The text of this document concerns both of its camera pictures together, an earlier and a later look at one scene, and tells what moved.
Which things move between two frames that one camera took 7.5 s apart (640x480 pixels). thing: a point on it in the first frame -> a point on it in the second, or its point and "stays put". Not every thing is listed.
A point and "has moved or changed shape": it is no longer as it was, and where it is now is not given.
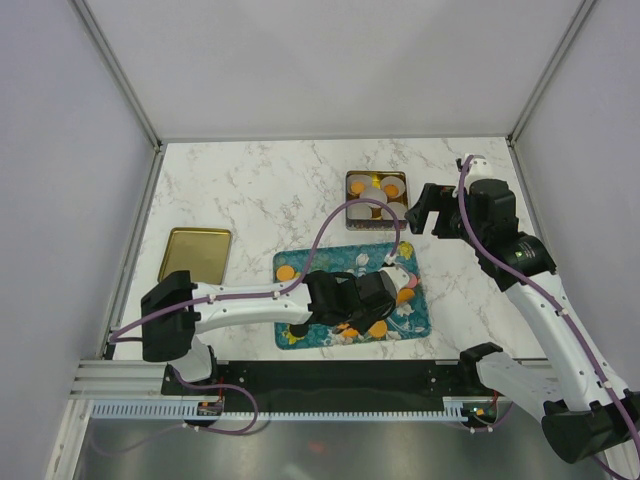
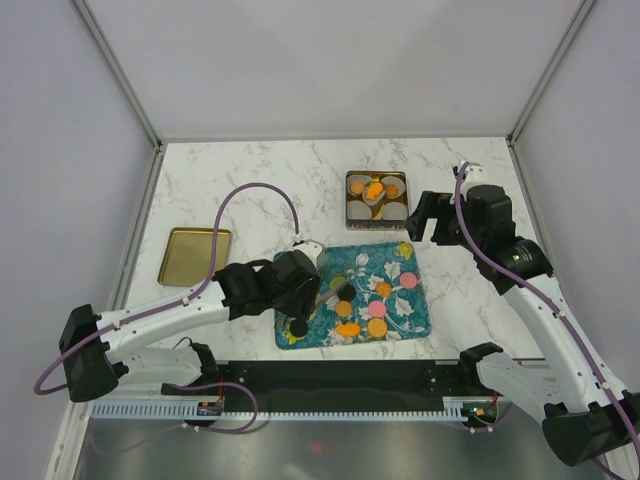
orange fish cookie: (404, 295) -> (374, 190)
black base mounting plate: (328, 386) stays put
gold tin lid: (204, 252) stays put
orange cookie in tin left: (357, 187) stays put
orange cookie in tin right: (391, 190) stays put
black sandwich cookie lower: (298, 330) stays put
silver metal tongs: (338, 329) has moved or changed shape
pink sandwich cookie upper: (412, 281) stays put
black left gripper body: (364, 318) -> (299, 304)
